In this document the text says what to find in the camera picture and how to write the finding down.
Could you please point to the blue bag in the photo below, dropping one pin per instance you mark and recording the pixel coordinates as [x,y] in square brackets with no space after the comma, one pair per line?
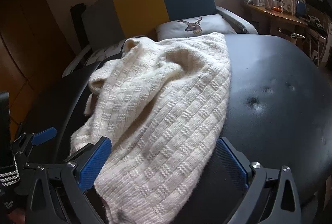
[300,7]

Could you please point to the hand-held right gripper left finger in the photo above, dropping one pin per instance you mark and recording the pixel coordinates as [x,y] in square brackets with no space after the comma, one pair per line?
[94,163]

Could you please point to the white geometric print pillow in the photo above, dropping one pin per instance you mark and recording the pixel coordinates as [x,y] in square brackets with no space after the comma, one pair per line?
[102,54]

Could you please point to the cluttered wooden side shelf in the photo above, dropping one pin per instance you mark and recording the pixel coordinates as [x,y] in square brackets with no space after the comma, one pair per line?
[282,16]

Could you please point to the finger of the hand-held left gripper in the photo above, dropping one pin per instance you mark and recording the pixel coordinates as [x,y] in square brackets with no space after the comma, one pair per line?
[44,134]

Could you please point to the cream knitted sweater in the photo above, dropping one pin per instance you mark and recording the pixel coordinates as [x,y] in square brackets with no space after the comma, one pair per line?
[160,115]

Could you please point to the grey deer print pillow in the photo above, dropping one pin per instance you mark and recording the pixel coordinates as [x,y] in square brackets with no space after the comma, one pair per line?
[207,25]

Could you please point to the grey yellow blue sofa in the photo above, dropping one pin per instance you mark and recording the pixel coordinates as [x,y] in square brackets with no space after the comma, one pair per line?
[140,6]

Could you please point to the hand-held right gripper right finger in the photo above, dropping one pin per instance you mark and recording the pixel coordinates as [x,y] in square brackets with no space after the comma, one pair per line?
[232,163]

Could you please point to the black leather padded bench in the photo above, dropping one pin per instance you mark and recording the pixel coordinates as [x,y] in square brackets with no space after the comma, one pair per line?
[272,84]

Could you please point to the brown wooden wardrobe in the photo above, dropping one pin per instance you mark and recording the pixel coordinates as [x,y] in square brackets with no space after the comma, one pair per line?
[39,45]

